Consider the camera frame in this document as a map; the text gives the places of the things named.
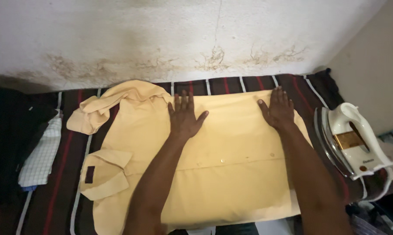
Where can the person's right hand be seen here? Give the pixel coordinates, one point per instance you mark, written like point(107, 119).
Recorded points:
point(279, 112)

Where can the person's left hand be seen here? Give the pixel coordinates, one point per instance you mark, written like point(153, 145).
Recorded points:
point(183, 120)

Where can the yellow button shirt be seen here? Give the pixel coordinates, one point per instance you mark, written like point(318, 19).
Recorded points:
point(235, 137)

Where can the white electric iron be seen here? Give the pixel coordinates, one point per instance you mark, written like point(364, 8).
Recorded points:
point(353, 153)

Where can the person's dark trousers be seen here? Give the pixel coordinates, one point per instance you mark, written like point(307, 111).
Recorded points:
point(237, 229)

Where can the dark striped blanket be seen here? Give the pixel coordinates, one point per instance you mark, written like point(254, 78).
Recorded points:
point(69, 169)

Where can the heap of striped grey clothes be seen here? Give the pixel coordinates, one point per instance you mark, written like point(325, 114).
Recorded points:
point(375, 218)

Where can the white checked folded cloth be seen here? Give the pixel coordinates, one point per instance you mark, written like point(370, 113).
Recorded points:
point(41, 156)

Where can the heap of dark clothes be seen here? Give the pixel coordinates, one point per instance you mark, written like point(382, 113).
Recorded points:
point(10, 130)

